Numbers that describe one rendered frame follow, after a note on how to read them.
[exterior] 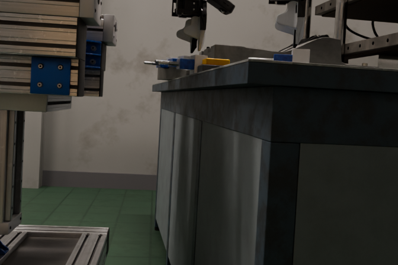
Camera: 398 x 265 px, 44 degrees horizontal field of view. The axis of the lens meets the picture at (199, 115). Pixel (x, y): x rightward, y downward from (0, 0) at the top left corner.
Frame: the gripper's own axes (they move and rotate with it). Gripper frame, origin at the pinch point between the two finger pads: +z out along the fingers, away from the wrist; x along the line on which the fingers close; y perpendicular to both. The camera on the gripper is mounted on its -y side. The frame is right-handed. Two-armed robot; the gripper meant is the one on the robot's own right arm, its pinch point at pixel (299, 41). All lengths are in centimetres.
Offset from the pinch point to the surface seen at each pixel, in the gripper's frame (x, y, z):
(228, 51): -28.4, 17.3, 0.1
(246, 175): 17.9, 9.5, 27.8
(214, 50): -27.3, 21.2, 0.1
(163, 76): -70, 44, 6
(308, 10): -172, -16, -39
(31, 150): -237, 175, 59
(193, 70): -22.1, 26.0, 6.1
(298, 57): 2.6, 0.1, 3.8
